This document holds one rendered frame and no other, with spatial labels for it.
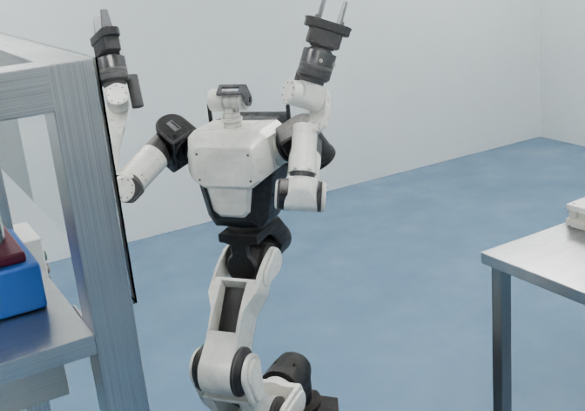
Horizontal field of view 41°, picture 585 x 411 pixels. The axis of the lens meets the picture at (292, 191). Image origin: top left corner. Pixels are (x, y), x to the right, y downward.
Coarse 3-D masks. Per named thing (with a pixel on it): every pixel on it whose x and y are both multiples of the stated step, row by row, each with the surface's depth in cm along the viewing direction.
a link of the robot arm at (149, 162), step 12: (144, 156) 231; (156, 156) 232; (132, 168) 228; (144, 168) 229; (156, 168) 232; (120, 180) 220; (132, 180) 224; (144, 180) 229; (120, 192) 220; (132, 192) 223
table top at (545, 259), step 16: (560, 224) 241; (528, 240) 231; (544, 240) 230; (560, 240) 229; (576, 240) 228; (496, 256) 222; (512, 256) 221; (528, 256) 220; (544, 256) 219; (560, 256) 218; (576, 256) 217; (512, 272) 217; (528, 272) 211; (544, 272) 210; (560, 272) 209; (576, 272) 208; (544, 288) 208; (560, 288) 203; (576, 288) 199
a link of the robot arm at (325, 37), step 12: (312, 24) 200; (324, 24) 200; (336, 24) 201; (312, 36) 201; (324, 36) 201; (336, 36) 202; (348, 36) 203; (312, 48) 200; (324, 48) 202; (336, 48) 202; (300, 60) 203; (312, 60) 200; (324, 60) 200
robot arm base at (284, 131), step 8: (288, 120) 226; (296, 120) 224; (304, 120) 222; (280, 128) 226; (288, 128) 223; (280, 136) 223; (288, 136) 220; (280, 144) 220; (288, 144) 221; (288, 152) 222; (328, 160) 226; (320, 168) 227
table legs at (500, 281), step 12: (492, 276) 227; (504, 276) 225; (492, 288) 228; (504, 288) 226; (492, 300) 230; (504, 300) 227; (492, 312) 231; (504, 312) 228; (492, 324) 232; (504, 324) 229; (504, 336) 230; (504, 348) 232; (504, 360) 233; (504, 372) 234; (504, 384) 235; (504, 396) 236; (504, 408) 238
